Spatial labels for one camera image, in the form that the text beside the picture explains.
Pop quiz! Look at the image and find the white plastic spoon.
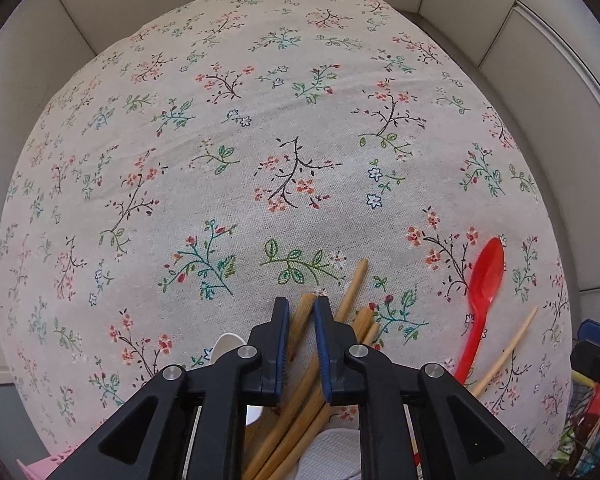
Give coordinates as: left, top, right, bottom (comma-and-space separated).
210, 333, 246, 364

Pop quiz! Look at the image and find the white rice paddle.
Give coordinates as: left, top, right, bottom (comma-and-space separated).
296, 428, 362, 480

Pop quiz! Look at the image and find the wooden chopstick short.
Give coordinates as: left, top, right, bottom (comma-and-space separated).
257, 385, 332, 479

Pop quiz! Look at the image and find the wooden chopstick long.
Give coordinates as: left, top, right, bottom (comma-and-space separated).
242, 259, 372, 479

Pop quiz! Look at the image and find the red plastic spoon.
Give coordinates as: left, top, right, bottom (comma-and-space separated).
454, 237, 504, 385

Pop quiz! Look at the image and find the pink utensil basket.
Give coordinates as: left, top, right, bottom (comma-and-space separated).
16, 446, 76, 480

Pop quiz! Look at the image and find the floral tablecloth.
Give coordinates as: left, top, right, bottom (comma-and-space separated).
0, 0, 571, 462

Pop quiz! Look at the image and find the wire basket with packages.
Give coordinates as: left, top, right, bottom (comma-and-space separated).
548, 320, 600, 479

